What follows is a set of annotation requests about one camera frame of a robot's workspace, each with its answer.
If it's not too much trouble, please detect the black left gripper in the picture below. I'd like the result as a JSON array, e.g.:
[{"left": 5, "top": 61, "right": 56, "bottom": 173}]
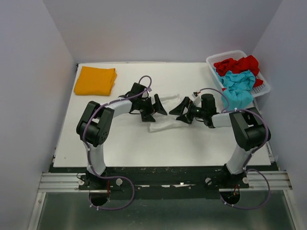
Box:
[{"left": 137, "top": 94, "right": 166, "bottom": 122}]

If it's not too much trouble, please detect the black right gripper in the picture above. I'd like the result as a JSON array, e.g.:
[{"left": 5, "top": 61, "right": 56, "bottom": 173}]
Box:
[{"left": 170, "top": 97, "right": 206, "bottom": 125}]

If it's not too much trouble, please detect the white t-shirt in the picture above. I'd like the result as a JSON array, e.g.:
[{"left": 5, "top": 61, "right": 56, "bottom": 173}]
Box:
[{"left": 148, "top": 93, "right": 189, "bottom": 133}]

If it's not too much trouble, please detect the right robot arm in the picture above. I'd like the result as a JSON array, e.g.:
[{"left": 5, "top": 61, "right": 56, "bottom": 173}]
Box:
[{"left": 169, "top": 93, "right": 271, "bottom": 188}]

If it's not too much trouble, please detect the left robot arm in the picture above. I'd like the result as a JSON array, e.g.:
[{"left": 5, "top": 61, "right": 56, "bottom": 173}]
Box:
[{"left": 76, "top": 82, "right": 167, "bottom": 189}]

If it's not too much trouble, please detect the turquoise t-shirt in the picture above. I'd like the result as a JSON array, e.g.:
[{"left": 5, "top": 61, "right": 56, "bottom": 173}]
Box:
[{"left": 214, "top": 70, "right": 256, "bottom": 110}]

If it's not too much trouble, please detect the folded orange t-shirt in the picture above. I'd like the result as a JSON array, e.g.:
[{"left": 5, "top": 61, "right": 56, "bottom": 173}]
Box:
[{"left": 74, "top": 67, "right": 117, "bottom": 96}]

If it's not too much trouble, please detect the red t-shirt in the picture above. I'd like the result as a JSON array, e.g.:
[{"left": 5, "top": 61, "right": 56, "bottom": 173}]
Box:
[{"left": 213, "top": 55, "right": 264, "bottom": 88}]

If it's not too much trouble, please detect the white plastic laundry basket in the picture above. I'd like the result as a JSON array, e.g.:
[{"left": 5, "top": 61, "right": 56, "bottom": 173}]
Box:
[{"left": 206, "top": 50, "right": 271, "bottom": 98}]

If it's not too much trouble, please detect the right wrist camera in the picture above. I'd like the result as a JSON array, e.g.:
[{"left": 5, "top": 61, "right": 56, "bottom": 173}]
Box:
[{"left": 192, "top": 92, "right": 201, "bottom": 106}]

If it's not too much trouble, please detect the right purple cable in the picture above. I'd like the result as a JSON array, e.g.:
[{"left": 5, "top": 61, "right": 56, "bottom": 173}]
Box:
[{"left": 191, "top": 88, "right": 272, "bottom": 209}]

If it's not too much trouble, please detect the purple cable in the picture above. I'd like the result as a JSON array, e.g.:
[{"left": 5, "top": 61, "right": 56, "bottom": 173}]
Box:
[
  {"left": 191, "top": 88, "right": 272, "bottom": 209},
  {"left": 81, "top": 76, "right": 153, "bottom": 211}
]

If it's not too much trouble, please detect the black mounting rail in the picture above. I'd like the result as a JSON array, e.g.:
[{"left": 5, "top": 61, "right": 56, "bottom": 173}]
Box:
[{"left": 79, "top": 166, "right": 249, "bottom": 200}]

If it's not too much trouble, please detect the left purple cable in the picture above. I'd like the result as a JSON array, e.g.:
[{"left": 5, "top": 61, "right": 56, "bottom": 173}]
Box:
[{"left": 81, "top": 76, "right": 153, "bottom": 211}]

